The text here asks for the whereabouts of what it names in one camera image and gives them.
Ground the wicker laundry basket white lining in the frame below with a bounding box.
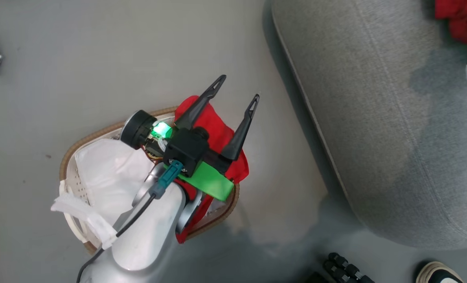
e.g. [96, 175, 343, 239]
[59, 106, 241, 255]

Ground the red clothing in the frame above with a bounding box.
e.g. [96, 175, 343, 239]
[174, 95, 250, 244]

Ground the red garment with folds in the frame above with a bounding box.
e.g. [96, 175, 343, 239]
[434, 0, 467, 44]

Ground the white clothing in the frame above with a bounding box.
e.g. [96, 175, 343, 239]
[74, 138, 167, 228]

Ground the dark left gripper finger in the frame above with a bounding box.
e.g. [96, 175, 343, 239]
[220, 94, 260, 162]
[174, 74, 227, 131]

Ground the white basket handle strap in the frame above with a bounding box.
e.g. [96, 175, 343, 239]
[51, 180, 118, 250]

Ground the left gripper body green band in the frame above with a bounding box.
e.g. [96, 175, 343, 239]
[120, 109, 239, 202]

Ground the white black shoe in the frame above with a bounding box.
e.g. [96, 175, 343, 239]
[416, 261, 465, 283]

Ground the black cable with teal plug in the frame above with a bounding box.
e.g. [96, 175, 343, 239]
[76, 160, 184, 283]

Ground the grey fabric sofa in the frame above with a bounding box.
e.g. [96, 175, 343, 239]
[271, 0, 467, 250]

